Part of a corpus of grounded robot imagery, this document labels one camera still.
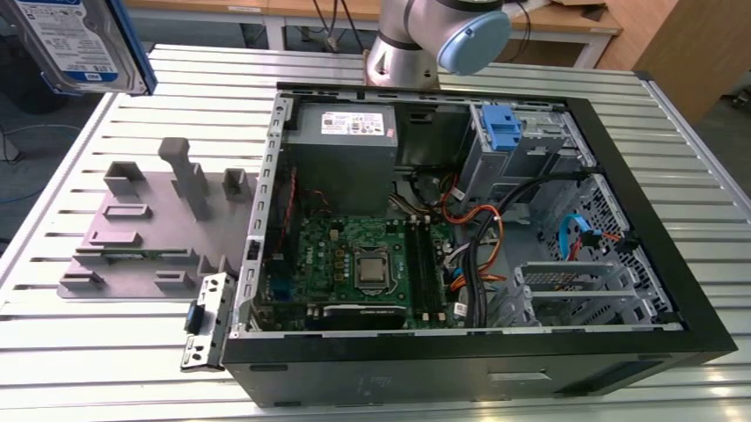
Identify green RAM stick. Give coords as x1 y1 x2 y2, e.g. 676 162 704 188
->
100 249 177 261

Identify metal optical drive cage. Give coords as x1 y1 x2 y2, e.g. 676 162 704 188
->
460 100 594 207

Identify wooden cabinet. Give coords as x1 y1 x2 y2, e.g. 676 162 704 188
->
595 0 751 127

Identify orange wire bundle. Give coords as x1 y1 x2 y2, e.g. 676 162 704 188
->
439 204 510 291

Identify black cable bundle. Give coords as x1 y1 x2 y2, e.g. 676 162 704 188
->
460 171 591 329

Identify black RAM slot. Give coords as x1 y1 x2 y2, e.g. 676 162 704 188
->
404 215 430 322
420 215 448 322

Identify grey power supply unit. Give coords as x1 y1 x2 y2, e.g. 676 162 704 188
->
287 103 400 219

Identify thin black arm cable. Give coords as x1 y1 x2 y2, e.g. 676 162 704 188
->
311 0 360 52

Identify metal disk bay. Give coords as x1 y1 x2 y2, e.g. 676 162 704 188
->
490 261 674 329

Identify yellow black supply wires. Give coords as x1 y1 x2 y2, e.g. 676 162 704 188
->
386 169 464 216

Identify silver CPU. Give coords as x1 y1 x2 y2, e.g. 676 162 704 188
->
355 257 392 287

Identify orange power wire black plug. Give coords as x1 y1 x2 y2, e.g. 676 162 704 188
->
571 232 640 260

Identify metal expansion slot latch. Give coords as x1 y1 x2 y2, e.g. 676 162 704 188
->
179 271 229 373

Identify green motherboard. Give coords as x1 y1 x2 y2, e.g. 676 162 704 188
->
260 215 471 331

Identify long desk white legs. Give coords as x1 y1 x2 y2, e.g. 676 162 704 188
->
125 0 383 52

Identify black CPU socket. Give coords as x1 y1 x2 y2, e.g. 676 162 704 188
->
350 246 402 296

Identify blue drive bay latch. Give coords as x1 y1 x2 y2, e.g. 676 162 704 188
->
480 105 523 151

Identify blue data wire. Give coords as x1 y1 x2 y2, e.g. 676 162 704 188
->
559 213 603 261

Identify wooden desk white frame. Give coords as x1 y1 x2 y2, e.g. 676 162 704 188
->
503 0 624 68

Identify black graphics card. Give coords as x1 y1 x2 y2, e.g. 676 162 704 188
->
304 302 410 331

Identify grey plastic parts rack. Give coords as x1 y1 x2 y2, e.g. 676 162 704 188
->
55 136 259 303

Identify hard disk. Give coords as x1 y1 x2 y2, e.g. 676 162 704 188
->
0 0 159 97

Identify black open PC case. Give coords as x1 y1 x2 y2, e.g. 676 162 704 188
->
220 80 739 408

